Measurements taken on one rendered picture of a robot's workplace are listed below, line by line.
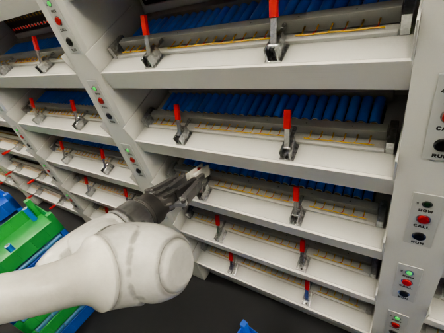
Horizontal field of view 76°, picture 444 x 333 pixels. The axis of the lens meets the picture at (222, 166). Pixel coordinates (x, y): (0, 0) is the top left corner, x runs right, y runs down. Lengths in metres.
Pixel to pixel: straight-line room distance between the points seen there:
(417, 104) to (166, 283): 0.39
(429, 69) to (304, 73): 0.15
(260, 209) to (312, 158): 0.23
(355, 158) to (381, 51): 0.19
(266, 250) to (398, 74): 0.60
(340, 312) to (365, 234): 0.38
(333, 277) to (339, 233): 0.19
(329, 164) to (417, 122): 0.16
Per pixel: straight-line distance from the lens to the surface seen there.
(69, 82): 0.89
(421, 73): 0.43
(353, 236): 0.67
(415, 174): 0.51
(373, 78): 0.44
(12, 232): 1.34
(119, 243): 0.41
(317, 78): 0.45
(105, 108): 0.81
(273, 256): 0.87
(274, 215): 0.71
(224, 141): 0.64
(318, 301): 1.00
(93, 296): 0.42
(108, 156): 1.15
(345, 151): 0.55
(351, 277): 0.83
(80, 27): 0.74
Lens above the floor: 1.03
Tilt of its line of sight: 36 degrees down
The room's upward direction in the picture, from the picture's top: 17 degrees counter-clockwise
